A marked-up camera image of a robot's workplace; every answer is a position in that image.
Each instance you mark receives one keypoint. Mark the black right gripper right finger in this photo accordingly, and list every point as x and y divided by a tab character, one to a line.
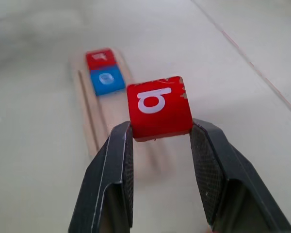
223	174

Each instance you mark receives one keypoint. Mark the long wooden tray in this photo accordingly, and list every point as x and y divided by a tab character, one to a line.
94	116

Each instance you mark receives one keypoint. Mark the blue letter o block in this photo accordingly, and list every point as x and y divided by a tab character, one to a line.
108	81

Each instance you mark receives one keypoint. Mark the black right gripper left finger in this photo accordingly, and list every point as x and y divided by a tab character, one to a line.
106	184

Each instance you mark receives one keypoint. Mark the red letter b block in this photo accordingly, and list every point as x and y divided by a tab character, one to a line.
160	109

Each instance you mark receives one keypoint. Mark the red letter r block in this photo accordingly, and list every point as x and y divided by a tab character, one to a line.
100	58

